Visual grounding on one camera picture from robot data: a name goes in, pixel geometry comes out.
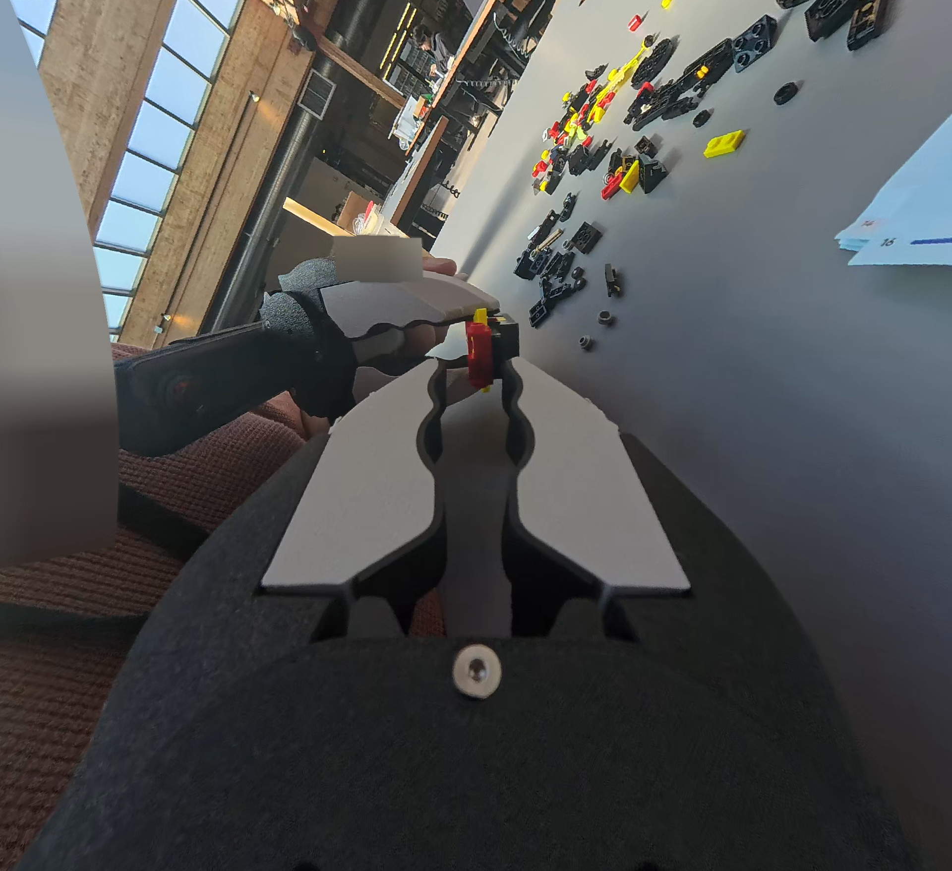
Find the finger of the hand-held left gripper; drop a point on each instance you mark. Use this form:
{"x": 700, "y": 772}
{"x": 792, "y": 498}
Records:
{"x": 375, "y": 352}
{"x": 387, "y": 302}

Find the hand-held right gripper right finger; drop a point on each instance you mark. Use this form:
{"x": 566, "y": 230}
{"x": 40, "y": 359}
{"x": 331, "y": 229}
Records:
{"x": 595, "y": 506}

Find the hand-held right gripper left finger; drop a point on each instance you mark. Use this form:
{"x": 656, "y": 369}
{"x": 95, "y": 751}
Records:
{"x": 357, "y": 506}

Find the red yellow toy brick assembly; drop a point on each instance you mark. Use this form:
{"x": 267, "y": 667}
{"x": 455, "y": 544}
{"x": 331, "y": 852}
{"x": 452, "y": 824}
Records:
{"x": 482, "y": 350}

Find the grey desk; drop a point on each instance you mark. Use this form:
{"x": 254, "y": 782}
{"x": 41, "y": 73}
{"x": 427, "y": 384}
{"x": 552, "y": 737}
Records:
{"x": 781, "y": 439}

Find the person's left hand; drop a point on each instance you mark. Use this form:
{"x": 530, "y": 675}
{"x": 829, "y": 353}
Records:
{"x": 440, "y": 266}

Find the glass skylight window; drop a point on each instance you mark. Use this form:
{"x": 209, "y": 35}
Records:
{"x": 186, "y": 45}

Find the pile of loose toy bricks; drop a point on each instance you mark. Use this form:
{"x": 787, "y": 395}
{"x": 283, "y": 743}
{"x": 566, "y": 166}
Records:
{"x": 662, "y": 101}

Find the person's torso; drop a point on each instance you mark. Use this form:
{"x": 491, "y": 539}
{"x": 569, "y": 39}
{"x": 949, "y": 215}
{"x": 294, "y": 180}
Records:
{"x": 52, "y": 722}

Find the open blue instruction booklet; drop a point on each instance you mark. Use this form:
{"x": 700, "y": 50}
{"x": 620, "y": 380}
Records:
{"x": 915, "y": 216}

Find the dark ventilation duct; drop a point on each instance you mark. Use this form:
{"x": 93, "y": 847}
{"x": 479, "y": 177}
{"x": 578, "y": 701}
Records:
{"x": 286, "y": 157}

